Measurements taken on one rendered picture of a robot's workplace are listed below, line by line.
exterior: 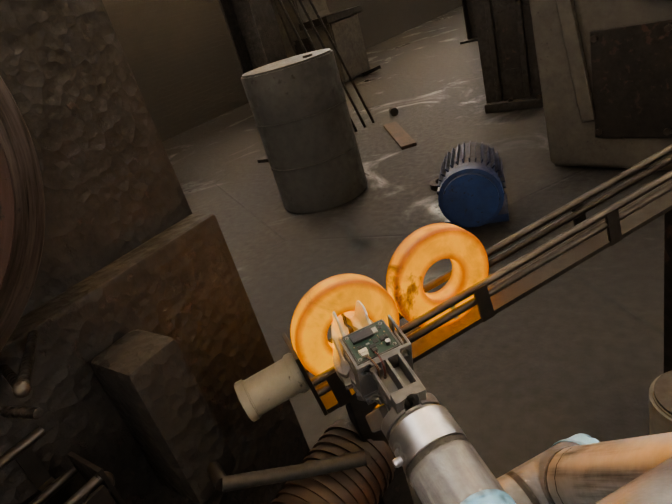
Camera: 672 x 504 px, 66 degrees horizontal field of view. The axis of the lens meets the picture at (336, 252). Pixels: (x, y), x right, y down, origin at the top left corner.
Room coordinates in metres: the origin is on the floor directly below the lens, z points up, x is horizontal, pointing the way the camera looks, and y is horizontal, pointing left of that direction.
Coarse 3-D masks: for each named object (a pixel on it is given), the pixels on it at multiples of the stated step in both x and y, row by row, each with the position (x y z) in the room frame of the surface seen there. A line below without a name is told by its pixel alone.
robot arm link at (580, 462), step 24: (552, 456) 0.39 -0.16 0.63; (576, 456) 0.34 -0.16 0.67; (600, 456) 0.31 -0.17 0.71; (624, 456) 0.28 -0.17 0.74; (648, 456) 0.25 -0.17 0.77; (528, 480) 0.39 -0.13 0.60; (552, 480) 0.36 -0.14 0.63; (576, 480) 0.32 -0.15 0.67; (600, 480) 0.29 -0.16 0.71; (624, 480) 0.26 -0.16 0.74
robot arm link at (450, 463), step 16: (432, 448) 0.37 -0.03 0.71; (448, 448) 0.37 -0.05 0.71; (464, 448) 0.37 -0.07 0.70; (416, 464) 0.37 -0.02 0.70; (432, 464) 0.36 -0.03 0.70; (448, 464) 0.35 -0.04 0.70; (464, 464) 0.35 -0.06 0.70; (480, 464) 0.35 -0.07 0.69; (416, 480) 0.36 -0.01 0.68; (432, 480) 0.35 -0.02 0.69; (448, 480) 0.34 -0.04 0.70; (464, 480) 0.34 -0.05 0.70; (480, 480) 0.33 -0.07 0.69; (496, 480) 0.34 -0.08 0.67; (432, 496) 0.34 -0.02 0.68; (448, 496) 0.33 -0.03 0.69; (464, 496) 0.32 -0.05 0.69; (480, 496) 0.32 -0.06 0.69; (496, 496) 0.32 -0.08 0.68
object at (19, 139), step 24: (0, 96) 0.55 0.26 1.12; (0, 120) 0.54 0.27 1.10; (24, 120) 0.55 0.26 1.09; (24, 144) 0.54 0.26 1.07; (24, 168) 0.54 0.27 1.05; (24, 192) 0.53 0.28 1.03; (24, 216) 0.52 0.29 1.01; (24, 240) 0.51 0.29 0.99; (24, 264) 0.50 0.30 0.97; (24, 288) 0.49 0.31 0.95; (0, 312) 0.47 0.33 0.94; (0, 336) 0.46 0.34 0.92
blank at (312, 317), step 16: (320, 288) 0.62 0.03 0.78; (336, 288) 0.61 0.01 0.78; (352, 288) 0.61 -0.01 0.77; (368, 288) 0.62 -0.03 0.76; (304, 304) 0.61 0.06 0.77; (320, 304) 0.60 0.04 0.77; (336, 304) 0.61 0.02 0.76; (352, 304) 0.61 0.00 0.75; (368, 304) 0.62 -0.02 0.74; (384, 304) 0.62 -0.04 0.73; (304, 320) 0.59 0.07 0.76; (320, 320) 0.60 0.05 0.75; (384, 320) 0.62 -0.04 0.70; (304, 336) 0.59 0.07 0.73; (320, 336) 0.60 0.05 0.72; (304, 352) 0.59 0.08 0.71; (320, 352) 0.60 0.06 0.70; (320, 368) 0.59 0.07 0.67
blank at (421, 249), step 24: (408, 240) 0.66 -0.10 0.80; (432, 240) 0.64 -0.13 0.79; (456, 240) 0.65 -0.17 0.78; (408, 264) 0.63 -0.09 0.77; (432, 264) 0.64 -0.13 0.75; (456, 264) 0.66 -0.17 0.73; (480, 264) 0.66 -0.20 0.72; (408, 288) 0.63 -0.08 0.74; (456, 288) 0.65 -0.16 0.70; (408, 312) 0.63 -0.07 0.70
